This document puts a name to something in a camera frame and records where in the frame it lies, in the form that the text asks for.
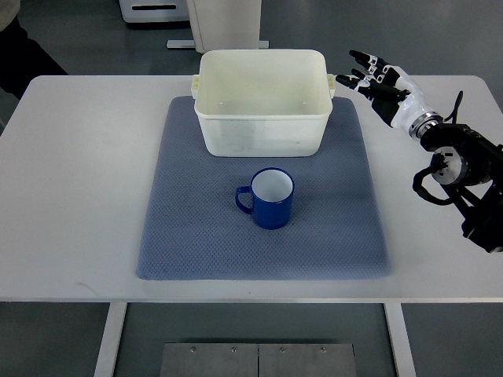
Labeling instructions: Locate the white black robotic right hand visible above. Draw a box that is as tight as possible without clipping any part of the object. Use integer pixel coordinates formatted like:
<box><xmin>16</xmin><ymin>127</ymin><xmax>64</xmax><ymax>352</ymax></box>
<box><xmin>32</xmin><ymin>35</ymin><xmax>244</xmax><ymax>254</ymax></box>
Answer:
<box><xmin>336</xmin><ymin>50</ymin><xmax>442</xmax><ymax>141</ymax></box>

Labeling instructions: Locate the blue enamel mug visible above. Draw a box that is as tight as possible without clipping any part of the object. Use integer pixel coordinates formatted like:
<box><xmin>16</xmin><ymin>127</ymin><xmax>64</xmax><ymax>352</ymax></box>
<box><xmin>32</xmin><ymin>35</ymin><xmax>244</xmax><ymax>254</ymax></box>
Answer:
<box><xmin>234</xmin><ymin>167</ymin><xmax>296</xmax><ymax>230</ymax></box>

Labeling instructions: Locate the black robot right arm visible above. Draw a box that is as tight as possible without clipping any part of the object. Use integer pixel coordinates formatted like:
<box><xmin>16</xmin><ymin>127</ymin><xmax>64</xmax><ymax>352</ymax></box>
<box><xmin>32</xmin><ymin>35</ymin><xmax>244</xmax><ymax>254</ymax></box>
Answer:
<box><xmin>409</xmin><ymin>92</ymin><xmax>502</xmax><ymax>253</ymax></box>

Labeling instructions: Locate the cream plastic storage box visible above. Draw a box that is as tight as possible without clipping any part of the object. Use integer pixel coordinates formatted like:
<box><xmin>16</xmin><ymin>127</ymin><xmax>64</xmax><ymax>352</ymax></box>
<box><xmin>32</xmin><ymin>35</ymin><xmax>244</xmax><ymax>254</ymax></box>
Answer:
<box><xmin>191</xmin><ymin>49</ymin><xmax>335</xmax><ymax>157</ymax></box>

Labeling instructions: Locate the white column stand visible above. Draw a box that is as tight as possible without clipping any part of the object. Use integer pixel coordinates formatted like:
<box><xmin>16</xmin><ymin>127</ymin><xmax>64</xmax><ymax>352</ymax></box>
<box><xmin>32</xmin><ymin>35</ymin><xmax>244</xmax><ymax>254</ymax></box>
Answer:
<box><xmin>167</xmin><ymin>0</ymin><xmax>270</xmax><ymax>54</ymax></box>

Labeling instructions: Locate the blue textured fabric mat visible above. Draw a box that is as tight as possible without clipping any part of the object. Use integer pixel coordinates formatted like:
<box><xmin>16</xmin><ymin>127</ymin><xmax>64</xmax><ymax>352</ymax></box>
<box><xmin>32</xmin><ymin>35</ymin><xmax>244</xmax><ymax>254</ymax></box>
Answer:
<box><xmin>137</xmin><ymin>97</ymin><xmax>391</xmax><ymax>280</ymax></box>

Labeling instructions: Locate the white cabinet with slot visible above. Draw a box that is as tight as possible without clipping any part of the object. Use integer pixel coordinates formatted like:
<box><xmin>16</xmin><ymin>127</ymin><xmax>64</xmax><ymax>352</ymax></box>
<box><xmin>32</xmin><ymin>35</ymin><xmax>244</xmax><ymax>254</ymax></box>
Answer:
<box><xmin>119</xmin><ymin>0</ymin><xmax>189</xmax><ymax>24</ymax></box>

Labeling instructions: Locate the grey metal floor plate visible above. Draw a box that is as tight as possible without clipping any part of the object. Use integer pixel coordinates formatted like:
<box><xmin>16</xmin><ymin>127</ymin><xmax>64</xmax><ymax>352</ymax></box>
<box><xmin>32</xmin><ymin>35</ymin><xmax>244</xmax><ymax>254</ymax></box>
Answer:
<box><xmin>160</xmin><ymin>342</ymin><xmax>357</xmax><ymax>376</ymax></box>

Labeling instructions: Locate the white table frame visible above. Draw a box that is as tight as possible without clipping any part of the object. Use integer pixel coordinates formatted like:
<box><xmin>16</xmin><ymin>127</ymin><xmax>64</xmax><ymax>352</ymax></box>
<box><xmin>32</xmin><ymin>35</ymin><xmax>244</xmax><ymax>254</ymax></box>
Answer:
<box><xmin>94</xmin><ymin>302</ymin><xmax>417</xmax><ymax>376</ymax></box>

